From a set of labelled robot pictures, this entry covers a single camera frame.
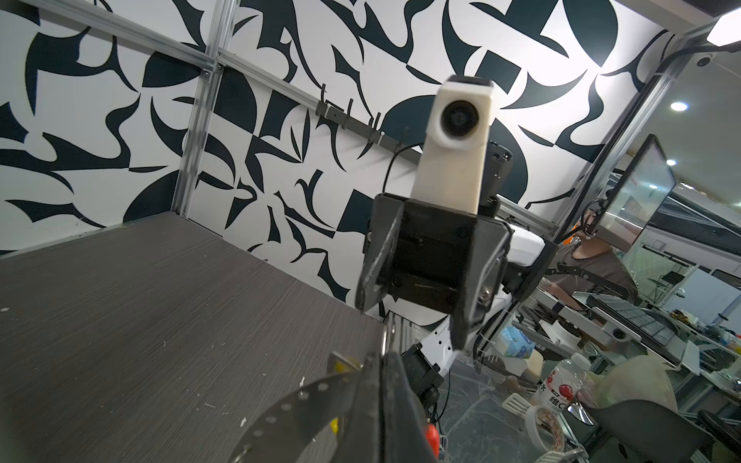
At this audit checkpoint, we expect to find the black keyboard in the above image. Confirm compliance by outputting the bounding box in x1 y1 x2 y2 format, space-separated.
587 293 686 366

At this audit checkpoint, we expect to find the plastic bottle red label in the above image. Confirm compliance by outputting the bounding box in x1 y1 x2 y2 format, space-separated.
531 354 590 414

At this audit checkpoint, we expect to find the grey office chair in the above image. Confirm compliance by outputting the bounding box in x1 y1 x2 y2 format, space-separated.
580 399 714 462

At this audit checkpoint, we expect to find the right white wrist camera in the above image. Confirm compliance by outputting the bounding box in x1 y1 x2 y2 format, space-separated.
410 75 496 213

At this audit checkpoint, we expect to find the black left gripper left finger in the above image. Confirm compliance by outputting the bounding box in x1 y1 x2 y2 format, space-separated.
341 354 382 462

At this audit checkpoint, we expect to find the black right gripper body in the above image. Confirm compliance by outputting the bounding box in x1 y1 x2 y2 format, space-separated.
378 194 501 313

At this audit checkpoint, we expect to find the seated person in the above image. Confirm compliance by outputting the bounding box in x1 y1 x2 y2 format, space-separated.
540 231 638 309

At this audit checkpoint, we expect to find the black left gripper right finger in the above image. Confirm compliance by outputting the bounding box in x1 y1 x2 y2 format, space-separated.
380 352 437 463

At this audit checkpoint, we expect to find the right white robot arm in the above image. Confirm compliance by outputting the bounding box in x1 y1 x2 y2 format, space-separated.
354 142 553 375

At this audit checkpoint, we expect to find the computer monitor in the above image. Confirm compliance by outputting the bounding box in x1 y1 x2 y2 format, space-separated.
587 134 677 251

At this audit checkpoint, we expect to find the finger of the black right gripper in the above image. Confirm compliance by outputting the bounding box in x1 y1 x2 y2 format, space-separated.
355 196 404 313
450 222 511 350

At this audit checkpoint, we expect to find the black wall hook rack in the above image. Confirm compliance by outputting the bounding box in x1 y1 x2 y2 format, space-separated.
316 84 421 165

